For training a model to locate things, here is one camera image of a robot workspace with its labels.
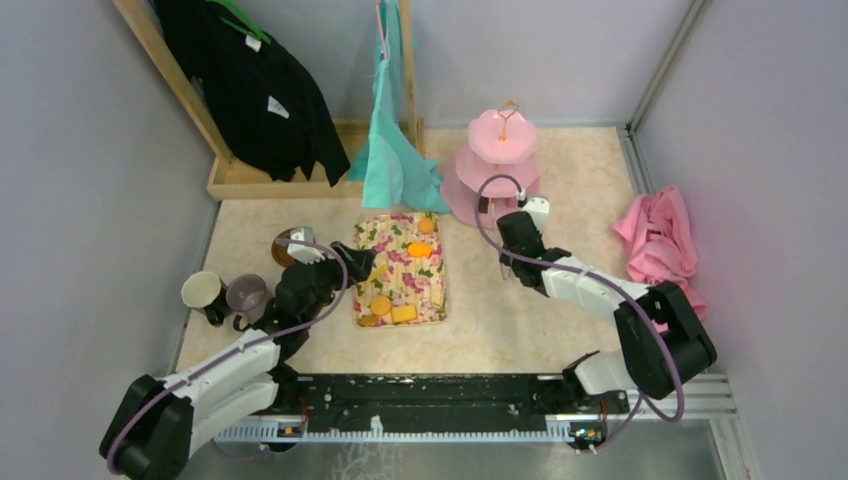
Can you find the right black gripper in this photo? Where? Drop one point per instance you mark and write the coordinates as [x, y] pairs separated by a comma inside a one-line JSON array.
[[504, 258]]

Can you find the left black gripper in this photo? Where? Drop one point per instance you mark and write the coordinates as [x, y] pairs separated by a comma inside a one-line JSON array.
[[358, 262]]

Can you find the chocolate cake slice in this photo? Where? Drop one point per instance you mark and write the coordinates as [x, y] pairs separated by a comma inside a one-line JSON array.
[[483, 205]]

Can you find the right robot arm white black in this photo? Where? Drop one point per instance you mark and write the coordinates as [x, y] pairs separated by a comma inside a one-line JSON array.
[[662, 341]]

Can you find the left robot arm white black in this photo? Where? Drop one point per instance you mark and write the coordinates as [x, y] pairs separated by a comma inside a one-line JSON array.
[[161, 422]]

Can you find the yellow cheese wedge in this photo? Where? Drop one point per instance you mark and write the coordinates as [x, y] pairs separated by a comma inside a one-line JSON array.
[[378, 274]]

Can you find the round orange cookie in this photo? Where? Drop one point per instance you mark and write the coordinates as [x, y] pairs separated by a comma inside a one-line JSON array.
[[381, 305]]

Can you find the floral serving tray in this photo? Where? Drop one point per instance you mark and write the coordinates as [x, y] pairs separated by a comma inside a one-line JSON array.
[[407, 281]]

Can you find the small brown cookie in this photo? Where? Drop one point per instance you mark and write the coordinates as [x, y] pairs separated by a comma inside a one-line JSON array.
[[369, 321]]

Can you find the orange croissant pastry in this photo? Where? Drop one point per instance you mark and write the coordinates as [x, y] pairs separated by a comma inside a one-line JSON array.
[[419, 250]]

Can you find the yellow square biscuit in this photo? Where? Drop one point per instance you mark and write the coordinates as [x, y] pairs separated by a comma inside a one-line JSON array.
[[404, 314]]

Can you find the brown saucer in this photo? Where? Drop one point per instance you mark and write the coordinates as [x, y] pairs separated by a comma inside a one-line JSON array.
[[279, 251]]

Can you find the pink three-tier cake stand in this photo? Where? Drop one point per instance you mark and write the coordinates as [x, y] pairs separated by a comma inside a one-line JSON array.
[[500, 141]]

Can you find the teal hanging garment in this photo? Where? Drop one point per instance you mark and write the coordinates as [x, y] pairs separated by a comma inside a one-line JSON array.
[[391, 169]]

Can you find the purple mug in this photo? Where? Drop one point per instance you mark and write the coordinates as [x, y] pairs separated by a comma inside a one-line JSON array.
[[247, 296]]

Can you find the wooden clothes rack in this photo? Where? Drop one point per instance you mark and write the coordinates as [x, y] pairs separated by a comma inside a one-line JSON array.
[[230, 178]]

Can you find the pink crumpled cloth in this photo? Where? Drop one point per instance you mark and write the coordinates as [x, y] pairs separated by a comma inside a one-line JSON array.
[[659, 245]]

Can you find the cream mug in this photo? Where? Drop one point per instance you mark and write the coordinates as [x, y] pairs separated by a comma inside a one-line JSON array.
[[205, 292]]

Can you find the black hanging garment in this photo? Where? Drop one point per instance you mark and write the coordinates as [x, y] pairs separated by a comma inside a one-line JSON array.
[[266, 105]]

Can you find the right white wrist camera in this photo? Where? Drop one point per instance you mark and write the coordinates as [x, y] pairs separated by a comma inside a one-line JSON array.
[[538, 207]]

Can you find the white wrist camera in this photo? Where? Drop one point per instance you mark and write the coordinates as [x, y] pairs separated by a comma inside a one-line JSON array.
[[538, 207], [302, 247]]

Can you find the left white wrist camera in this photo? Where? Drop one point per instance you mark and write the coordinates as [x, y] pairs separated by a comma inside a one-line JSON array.
[[302, 247]]

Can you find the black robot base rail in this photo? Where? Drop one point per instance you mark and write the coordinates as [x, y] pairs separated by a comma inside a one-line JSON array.
[[494, 408]]

